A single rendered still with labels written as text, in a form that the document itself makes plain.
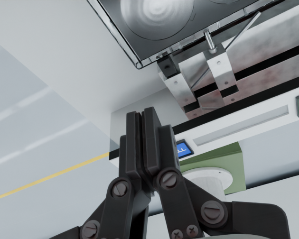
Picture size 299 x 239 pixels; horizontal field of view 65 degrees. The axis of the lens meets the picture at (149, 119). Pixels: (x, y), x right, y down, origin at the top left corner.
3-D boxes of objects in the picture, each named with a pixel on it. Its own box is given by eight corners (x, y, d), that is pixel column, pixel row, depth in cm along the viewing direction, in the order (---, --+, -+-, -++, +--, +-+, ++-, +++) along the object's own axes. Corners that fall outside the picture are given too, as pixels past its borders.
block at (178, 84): (161, 71, 44) (163, 81, 42) (178, 63, 43) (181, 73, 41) (178, 98, 49) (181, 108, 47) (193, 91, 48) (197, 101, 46)
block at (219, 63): (202, 51, 41) (206, 61, 39) (221, 42, 40) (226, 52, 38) (215, 82, 47) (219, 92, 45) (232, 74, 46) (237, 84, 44)
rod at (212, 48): (200, 30, 37) (202, 34, 36) (209, 26, 37) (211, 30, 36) (209, 52, 40) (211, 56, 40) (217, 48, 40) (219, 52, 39)
